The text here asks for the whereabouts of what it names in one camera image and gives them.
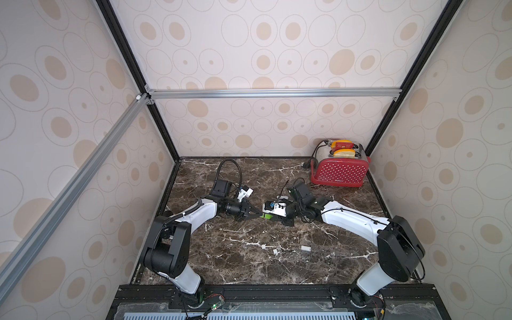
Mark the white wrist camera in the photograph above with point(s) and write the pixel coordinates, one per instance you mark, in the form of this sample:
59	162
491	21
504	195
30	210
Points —
244	193
275	208

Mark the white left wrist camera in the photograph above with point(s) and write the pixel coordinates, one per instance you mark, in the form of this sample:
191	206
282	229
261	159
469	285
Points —
244	193

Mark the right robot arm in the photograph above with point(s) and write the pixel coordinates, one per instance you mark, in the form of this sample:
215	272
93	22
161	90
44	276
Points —
399	250

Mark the silver aluminium crossbar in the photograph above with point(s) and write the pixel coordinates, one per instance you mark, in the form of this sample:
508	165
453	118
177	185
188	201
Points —
275	93

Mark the red polka dot toaster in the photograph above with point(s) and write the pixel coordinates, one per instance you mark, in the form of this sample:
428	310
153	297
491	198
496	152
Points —
339	163

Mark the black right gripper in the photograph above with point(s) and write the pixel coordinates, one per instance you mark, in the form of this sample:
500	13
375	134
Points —
288	210

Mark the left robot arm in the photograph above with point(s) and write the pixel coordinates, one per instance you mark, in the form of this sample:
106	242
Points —
167	245

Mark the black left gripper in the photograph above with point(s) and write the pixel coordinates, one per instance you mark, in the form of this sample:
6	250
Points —
244	206

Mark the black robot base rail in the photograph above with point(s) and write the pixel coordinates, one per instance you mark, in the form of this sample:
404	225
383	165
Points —
409	301

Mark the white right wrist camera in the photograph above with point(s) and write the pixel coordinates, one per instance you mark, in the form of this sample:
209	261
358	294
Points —
275	208

